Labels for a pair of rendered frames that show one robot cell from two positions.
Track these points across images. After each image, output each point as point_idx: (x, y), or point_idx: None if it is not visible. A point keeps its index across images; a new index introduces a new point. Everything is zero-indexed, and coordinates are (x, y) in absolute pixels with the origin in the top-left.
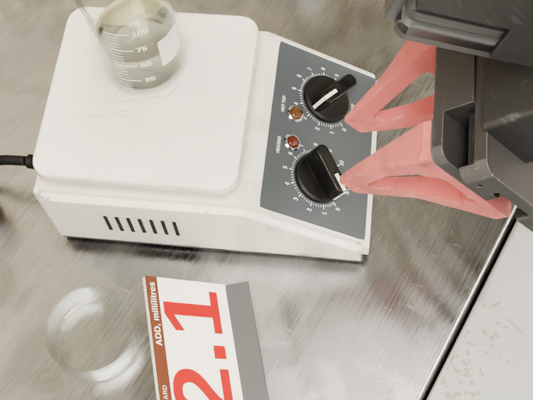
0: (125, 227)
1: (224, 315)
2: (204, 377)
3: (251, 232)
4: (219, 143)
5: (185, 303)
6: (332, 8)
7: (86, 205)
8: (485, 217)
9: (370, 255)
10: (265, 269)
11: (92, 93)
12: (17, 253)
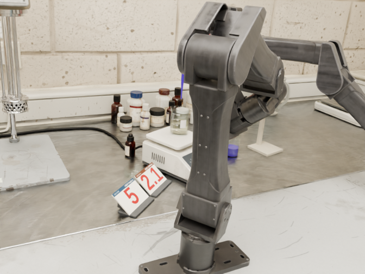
0: (155, 158)
1: (162, 181)
2: (149, 180)
3: (177, 165)
4: (181, 143)
5: (156, 172)
6: (229, 161)
7: (150, 146)
8: (232, 194)
9: None
10: (177, 181)
11: (165, 132)
12: (131, 162)
